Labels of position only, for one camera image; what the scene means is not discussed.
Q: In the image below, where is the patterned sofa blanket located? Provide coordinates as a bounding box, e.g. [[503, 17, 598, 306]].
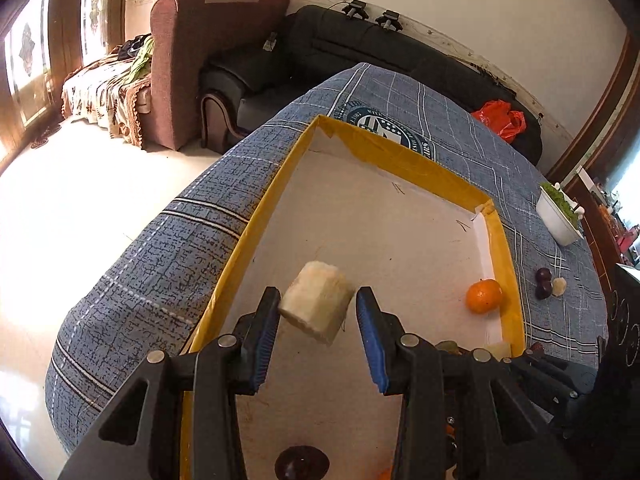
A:
[[61, 55, 153, 148]]

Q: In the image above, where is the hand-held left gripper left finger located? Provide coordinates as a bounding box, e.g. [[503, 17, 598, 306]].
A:
[[57, 286, 282, 480]]

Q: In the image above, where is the wooden door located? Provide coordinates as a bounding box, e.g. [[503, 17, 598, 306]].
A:
[[0, 0, 66, 171]]

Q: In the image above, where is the green lettuce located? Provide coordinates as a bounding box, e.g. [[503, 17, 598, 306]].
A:
[[542, 182, 583, 221]]

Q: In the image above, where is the white bowl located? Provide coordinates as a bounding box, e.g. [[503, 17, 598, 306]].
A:
[[536, 185, 585, 247]]

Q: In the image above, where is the black sofa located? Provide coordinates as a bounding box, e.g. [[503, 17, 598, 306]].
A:
[[200, 5, 543, 166]]

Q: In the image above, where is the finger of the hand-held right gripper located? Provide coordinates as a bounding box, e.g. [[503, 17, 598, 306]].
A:
[[510, 351, 583, 403]]

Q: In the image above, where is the red plastic bag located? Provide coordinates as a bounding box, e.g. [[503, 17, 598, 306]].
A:
[[471, 100, 527, 143]]

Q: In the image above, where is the brown sofa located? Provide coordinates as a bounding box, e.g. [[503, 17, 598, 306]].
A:
[[62, 0, 291, 151]]

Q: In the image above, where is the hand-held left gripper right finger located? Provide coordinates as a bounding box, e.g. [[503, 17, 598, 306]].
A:
[[356, 286, 576, 480]]

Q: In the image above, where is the yellow cardboard box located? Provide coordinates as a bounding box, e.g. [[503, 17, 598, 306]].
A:
[[180, 115, 526, 480]]

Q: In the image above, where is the small orange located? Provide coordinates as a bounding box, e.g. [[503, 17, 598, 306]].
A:
[[466, 278, 504, 315]]

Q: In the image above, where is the blue plaid tablecloth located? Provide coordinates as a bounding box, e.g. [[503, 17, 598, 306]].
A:
[[45, 62, 609, 453]]

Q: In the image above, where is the large dark plum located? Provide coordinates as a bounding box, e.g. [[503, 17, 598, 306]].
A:
[[274, 445, 331, 480]]

